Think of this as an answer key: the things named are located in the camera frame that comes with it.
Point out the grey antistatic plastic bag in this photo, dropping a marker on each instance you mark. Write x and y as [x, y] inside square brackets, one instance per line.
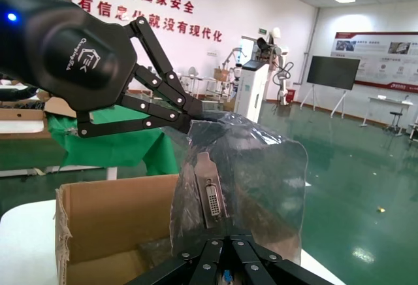
[261, 167]

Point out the black screen on white stand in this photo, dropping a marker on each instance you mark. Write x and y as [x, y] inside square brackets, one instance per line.
[333, 71]

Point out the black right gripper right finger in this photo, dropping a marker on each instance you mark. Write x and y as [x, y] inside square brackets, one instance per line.
[251, 265]

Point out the black stool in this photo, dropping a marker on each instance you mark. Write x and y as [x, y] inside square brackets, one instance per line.
[395, 118]

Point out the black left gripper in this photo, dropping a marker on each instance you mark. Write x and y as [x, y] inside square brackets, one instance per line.
[65, 36]

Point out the brown cardboard box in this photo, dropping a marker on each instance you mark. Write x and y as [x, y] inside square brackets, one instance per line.
[114, 216]

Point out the white cabinet machine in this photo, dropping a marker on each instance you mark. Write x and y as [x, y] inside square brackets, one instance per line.
[258, 92]

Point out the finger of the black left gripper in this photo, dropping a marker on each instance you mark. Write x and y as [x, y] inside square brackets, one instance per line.
[130, 127]
[178, 97]

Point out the white articulated stand device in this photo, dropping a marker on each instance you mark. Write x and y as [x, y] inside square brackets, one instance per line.
[233, 56]

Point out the graphics card with metal bracket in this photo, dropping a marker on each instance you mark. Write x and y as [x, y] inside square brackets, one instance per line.
[214, 200]

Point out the red framed poster board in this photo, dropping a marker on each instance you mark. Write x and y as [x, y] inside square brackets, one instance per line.
[375, 56]

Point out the white table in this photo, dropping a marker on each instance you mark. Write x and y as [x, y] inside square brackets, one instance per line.
[388, 100]

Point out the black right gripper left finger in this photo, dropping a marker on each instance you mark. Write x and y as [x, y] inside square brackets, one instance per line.
[202, 265]

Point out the loose cardboard flap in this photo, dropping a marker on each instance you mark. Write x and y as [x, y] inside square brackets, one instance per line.
[58, 107]

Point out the red box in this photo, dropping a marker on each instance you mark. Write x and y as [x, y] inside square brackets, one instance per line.
[291, 95]

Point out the small yellow scrap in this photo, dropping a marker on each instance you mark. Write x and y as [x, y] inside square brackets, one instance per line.
[380, 209]

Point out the green tablecloth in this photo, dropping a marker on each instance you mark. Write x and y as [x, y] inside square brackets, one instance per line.
[98, 147]

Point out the green exit sign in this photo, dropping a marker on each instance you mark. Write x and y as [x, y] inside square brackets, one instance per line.
[263, 30]

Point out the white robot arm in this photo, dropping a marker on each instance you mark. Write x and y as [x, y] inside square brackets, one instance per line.
[282, 79]

